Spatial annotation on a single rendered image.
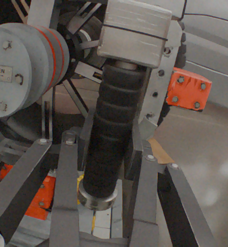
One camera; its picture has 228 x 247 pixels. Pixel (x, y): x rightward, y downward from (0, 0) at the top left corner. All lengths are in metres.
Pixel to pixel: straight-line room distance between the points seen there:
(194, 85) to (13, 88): 0.32
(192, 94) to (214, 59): 0.53
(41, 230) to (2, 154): 0.40
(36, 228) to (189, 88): 0.71
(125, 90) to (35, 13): 0.30
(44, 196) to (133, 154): 0.43
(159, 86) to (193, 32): 0.53
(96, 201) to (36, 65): 0.18
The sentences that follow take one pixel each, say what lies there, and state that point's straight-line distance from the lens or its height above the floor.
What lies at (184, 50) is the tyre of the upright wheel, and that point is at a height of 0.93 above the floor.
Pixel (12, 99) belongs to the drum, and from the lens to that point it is 0.28.
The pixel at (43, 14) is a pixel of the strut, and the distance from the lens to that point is 0.41.
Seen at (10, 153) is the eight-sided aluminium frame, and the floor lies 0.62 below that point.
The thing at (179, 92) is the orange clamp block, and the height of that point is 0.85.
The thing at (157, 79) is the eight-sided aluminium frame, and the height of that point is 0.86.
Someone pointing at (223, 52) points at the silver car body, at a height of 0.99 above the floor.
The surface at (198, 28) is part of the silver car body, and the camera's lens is 0.89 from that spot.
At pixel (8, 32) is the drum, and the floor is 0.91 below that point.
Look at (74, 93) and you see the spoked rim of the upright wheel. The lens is 0.51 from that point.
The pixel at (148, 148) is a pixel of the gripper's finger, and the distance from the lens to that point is 0.17.
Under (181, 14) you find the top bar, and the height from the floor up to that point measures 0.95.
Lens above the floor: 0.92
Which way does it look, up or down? 23 degrees down
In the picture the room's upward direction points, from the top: 13 degrees clockwise
